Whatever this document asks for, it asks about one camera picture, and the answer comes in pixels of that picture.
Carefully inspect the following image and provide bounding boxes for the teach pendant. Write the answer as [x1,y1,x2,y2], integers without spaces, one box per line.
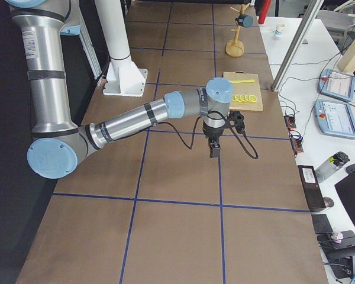
[318,69,355,102]
[314,99,355,139]

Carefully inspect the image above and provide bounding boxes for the white camera post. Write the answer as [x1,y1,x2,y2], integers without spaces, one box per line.
[95,0,148,97]

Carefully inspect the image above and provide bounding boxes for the wooden cup rack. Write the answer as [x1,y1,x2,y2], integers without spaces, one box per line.
[225,3,250,58]

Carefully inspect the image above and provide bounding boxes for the teach pendant near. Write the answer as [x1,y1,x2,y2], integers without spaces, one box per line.
[314,99,355,139]

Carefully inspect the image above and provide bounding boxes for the paper cup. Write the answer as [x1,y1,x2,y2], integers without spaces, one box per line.
[274,23,285,38]

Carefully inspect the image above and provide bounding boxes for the bamboo cutting board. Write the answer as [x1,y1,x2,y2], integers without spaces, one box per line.
[223,72,263,111]

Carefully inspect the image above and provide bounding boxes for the aluminium frame post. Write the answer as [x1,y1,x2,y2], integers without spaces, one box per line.
[271,0,324,92]

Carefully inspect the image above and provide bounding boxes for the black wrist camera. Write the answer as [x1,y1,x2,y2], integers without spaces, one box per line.
[227,110,245,134]

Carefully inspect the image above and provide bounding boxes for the teach pendant far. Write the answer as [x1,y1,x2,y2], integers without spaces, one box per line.
[318,69,355,102]

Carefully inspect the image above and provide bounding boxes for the yellow plastic knife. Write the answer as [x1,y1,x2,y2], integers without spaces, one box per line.
[230,79,255,84]

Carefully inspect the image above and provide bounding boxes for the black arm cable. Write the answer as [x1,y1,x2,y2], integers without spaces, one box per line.
[153,114,259,160]

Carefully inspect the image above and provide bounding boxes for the teal mug yellow inside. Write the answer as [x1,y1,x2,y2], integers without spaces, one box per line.
[235,14,253,28]

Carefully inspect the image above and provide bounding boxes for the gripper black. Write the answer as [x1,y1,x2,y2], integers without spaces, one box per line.
[203,114,226,158]

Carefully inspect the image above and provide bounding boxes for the black box device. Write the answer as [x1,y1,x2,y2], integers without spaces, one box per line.
[298,165,326,212]

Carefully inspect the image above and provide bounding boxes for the clear water bottle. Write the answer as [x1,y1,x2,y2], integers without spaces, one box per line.
[315,151,350,183]

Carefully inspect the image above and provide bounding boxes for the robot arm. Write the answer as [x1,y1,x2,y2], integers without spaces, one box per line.
[9,1,233,179]

